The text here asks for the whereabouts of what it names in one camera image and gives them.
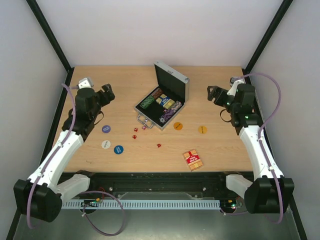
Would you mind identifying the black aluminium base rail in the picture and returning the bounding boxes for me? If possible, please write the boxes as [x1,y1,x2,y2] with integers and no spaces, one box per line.
[88,171,253,200]

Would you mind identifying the red card deck box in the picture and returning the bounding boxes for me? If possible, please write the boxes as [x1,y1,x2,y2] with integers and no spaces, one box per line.
[183,149,204,172]

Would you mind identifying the aluminium poker case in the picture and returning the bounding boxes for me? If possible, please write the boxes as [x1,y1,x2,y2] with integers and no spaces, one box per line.
[134,60,190,130]

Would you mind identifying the green poker chip stack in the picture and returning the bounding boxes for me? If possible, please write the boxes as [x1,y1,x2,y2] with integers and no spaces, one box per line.
[139,95,155,109]

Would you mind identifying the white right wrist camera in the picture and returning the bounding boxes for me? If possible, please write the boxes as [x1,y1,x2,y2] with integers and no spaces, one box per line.
[227,77,245,96]

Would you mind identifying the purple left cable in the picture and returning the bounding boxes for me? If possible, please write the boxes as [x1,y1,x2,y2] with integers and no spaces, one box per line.
[25,83,126,236]

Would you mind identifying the white dealer button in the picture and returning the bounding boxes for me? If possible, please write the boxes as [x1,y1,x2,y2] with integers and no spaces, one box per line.
[101,140,111,149]

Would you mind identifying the purple poker chip stack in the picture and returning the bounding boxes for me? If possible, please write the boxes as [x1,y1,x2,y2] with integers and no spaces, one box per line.
[159,101,182,124]

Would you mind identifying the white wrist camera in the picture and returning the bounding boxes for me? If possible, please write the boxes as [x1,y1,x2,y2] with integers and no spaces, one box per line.
[227,77,245,96]
[77,77,94,89]

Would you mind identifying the brown poker chip stack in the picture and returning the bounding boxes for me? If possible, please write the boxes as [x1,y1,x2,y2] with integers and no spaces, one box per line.
[151,88,163,100]

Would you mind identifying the purple round button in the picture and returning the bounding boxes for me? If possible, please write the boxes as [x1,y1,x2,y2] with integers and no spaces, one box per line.
[101,125,111,134]

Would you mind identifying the orange round button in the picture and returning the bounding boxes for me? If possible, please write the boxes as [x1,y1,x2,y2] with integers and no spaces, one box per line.
[173,122,183,131]

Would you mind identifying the yellow round button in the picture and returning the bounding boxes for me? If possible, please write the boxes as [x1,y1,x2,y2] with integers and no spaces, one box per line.
[197,125,208,134]

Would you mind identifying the light blue cable duct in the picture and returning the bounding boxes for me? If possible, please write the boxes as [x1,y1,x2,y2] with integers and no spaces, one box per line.
[62,199,221,210]

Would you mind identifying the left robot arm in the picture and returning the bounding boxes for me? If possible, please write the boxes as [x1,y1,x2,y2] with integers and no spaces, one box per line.
[13,80,115,223]

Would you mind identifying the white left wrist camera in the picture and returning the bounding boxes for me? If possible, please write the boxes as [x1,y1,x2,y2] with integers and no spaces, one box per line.
[77,77,94,89]

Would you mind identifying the blue round button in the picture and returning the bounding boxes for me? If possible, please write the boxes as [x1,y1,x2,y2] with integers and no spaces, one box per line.
[113,145,124,155]

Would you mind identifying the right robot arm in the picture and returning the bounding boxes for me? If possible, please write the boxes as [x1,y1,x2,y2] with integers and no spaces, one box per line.
[207,80,295,214]

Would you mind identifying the blue gold card deck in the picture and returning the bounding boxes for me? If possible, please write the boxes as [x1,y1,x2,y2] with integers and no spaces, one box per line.
[156,94,175,110]

